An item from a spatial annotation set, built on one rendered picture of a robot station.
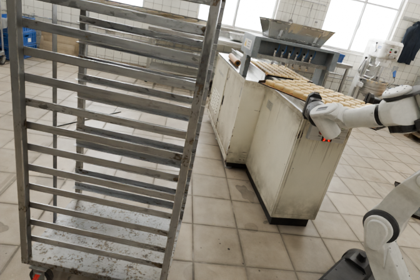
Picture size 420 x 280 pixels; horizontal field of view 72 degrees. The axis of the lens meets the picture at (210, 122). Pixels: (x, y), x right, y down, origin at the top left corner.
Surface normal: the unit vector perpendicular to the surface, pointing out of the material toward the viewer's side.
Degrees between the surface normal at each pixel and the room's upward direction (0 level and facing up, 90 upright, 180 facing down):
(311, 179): 90
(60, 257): 0
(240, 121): 90
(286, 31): 115
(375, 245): 90
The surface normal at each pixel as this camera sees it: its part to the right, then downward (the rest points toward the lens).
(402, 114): -0.19, 0.22
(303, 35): 0.04, 0.74
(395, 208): -0.75, 0.11
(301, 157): 0.14, 0.39
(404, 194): -0.78, 0.47
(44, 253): 0.19, -0.91
